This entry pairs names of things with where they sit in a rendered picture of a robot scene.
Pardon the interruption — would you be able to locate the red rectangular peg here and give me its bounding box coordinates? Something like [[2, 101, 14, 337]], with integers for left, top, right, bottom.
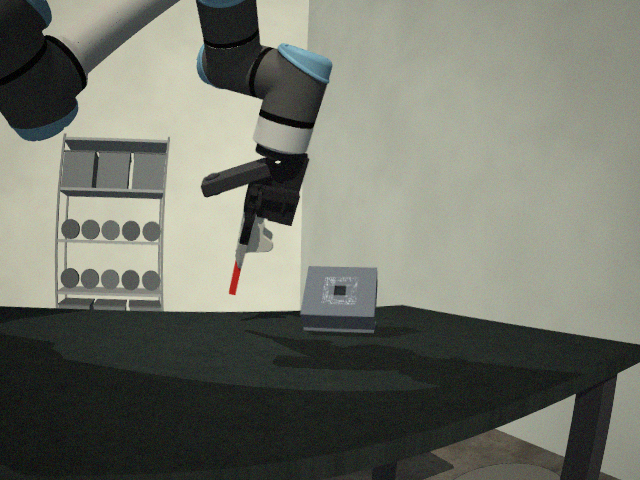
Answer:
[[229, 261, 241, 295]]

